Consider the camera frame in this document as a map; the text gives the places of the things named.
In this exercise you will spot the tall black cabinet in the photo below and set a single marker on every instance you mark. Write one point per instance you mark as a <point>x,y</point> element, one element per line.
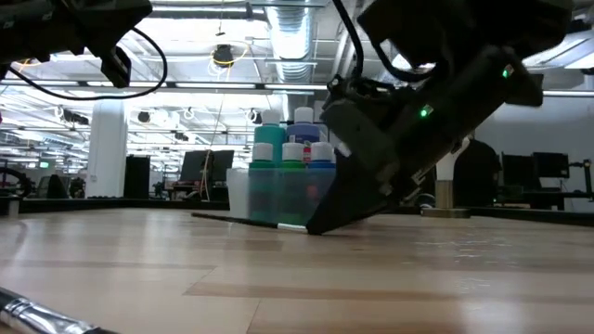
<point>137,178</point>

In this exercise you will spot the large cyan paint bottle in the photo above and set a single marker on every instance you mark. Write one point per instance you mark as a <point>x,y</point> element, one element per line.
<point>270,139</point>

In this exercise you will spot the thin black brush silver ferrule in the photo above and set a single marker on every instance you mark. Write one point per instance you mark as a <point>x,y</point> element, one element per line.
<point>241,221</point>

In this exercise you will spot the black desk monitor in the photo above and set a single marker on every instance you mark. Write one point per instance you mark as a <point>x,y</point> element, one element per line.
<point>517,169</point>
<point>551,164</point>

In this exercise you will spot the silver spiral air duct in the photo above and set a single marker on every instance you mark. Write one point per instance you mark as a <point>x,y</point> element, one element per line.
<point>291,37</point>

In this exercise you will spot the black paintbrush long silver ferrule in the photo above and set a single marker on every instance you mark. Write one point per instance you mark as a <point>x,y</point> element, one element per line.
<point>37,315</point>

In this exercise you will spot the black monitor back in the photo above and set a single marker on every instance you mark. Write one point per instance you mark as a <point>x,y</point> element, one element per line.
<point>195,164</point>
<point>223,164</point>

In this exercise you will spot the black aluminium rig frame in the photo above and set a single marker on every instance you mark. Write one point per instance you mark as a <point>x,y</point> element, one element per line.
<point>69,204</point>

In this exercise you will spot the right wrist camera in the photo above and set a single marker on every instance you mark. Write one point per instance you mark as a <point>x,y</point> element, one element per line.
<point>362,134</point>

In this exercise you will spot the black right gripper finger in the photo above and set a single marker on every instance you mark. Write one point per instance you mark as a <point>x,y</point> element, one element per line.
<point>348,199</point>

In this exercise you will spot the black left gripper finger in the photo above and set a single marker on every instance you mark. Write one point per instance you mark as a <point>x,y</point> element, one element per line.
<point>120,18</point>

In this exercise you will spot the small teal paint bottle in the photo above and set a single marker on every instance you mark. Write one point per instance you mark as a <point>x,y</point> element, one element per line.
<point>263,185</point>

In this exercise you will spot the clear plastic bin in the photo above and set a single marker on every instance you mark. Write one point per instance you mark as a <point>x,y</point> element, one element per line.
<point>236,195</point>

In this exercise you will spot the person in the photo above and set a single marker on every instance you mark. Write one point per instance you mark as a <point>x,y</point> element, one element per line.
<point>478,171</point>

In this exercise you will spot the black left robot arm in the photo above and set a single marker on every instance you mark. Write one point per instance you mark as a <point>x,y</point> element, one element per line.
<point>18,32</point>

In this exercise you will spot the small red paint bottle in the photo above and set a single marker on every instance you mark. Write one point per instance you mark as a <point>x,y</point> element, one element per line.
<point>306,154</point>

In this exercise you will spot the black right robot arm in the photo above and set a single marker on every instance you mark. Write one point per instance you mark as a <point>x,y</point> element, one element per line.
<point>464,23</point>

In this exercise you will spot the small green paint bottle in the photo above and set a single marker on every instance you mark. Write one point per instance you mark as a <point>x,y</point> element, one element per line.
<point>293,185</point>

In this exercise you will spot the clear glass with white lid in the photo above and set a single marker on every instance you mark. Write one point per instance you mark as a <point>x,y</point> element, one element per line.
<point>444,185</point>

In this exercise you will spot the vertical metal pole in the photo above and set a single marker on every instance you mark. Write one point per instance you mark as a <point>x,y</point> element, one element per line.
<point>209,86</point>

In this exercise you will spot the large blue paint bottle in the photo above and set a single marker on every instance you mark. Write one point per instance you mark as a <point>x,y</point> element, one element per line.
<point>303,132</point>

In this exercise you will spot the white square pillar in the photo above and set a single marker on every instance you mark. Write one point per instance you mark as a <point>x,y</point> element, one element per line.
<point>107,153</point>

